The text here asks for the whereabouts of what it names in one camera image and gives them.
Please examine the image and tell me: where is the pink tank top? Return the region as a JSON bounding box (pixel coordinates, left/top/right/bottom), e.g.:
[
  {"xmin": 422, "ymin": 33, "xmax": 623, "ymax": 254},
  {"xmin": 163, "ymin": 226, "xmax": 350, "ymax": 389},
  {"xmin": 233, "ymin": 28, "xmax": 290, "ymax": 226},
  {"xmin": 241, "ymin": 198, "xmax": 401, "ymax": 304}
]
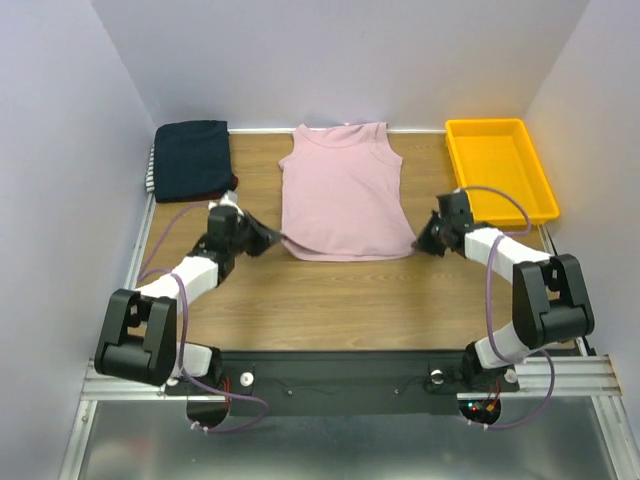
[{"xmin": 279, "ymin": 122, "xmax": 415, "ymax": 262}]

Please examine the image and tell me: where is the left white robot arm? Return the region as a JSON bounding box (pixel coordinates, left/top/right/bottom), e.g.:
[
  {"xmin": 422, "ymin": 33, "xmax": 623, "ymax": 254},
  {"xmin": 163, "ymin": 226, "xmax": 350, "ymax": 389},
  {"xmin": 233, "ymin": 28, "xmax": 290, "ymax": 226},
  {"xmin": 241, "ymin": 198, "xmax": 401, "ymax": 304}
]
[{"xmin": 94, "ymin": 203, "xmax": 282, "ymax": 386}]

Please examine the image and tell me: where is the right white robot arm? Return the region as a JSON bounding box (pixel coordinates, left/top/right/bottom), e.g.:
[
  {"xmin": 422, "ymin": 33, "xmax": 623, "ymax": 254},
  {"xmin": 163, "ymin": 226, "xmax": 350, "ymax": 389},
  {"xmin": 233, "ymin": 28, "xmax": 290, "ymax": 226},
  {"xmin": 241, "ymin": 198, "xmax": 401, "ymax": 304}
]
[{"xmin": 415, "ymin": 189, "xmax": 595, "ymax": 390}]

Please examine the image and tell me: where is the folded dark red tank top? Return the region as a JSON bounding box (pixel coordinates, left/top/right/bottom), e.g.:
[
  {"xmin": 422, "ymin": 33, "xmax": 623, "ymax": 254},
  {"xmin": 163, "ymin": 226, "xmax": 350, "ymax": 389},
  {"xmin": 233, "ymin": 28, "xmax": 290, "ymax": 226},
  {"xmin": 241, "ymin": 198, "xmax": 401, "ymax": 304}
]
[{"xmin": 200, "ymin": 174, "xmax": 239, "ymax": 201}]

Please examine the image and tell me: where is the folded navy tank top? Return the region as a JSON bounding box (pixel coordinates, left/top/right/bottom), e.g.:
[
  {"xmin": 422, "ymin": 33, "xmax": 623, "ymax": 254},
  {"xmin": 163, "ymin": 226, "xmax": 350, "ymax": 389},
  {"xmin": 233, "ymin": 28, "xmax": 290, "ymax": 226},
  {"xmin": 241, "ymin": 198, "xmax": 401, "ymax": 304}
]
[{"xmin": 151, "ymin": 120, "xmax": 234, "ymax": 203}]

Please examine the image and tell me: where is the folded striped tank top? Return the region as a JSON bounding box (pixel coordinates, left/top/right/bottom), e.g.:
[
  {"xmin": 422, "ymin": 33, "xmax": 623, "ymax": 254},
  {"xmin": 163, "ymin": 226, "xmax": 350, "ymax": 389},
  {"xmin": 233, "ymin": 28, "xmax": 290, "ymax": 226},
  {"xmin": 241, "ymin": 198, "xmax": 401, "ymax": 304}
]
[{"xmin": 144, "ymin": 145, "xmax": 155, "ymax": 193}]

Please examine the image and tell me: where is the yellow plastic bin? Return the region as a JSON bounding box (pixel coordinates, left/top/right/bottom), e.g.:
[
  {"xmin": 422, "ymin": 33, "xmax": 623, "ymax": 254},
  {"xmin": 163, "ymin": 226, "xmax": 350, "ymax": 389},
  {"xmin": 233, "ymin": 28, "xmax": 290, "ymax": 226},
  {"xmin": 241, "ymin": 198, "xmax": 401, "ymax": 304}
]
[{"xmin": 445, "ymin": 118, "xmax": 560, "ymax": 225}]

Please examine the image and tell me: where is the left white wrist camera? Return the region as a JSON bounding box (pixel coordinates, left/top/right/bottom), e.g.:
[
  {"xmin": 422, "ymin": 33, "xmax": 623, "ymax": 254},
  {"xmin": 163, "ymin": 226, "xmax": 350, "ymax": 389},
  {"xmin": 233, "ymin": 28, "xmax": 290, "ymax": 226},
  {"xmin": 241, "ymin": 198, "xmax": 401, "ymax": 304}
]
[{"xmin": 207, "ymin": 190, "xmax": 245, "ymax": 216}]

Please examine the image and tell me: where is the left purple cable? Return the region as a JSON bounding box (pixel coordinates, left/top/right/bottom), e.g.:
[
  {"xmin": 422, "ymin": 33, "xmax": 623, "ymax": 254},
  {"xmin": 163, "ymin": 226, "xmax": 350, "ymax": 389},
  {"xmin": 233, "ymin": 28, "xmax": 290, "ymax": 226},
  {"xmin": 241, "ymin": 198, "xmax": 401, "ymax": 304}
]
[{"xmin": 135, "ymin": 199, "xmax": 271, "ymax": 435}]

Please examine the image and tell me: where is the purple cable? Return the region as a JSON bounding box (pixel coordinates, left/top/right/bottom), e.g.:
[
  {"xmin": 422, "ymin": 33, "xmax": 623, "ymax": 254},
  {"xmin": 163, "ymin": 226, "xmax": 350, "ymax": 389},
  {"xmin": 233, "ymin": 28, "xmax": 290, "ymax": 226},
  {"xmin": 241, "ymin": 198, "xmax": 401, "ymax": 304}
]
[
  {"xmin": 135, "ymin": 199, "xmax": 271, "ymax": 435},
  {"xmin": 457, "ymin": 185, "xmax": 556, "ymax": 432}
]

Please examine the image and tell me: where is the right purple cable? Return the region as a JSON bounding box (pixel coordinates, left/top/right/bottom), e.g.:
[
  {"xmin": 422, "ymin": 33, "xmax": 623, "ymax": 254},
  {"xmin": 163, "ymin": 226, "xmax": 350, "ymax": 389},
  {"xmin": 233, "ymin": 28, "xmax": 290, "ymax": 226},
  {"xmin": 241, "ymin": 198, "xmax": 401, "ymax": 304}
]
[{"xmin": 457, "ymin": 185, "xmax": 556, "ymax": 432}]

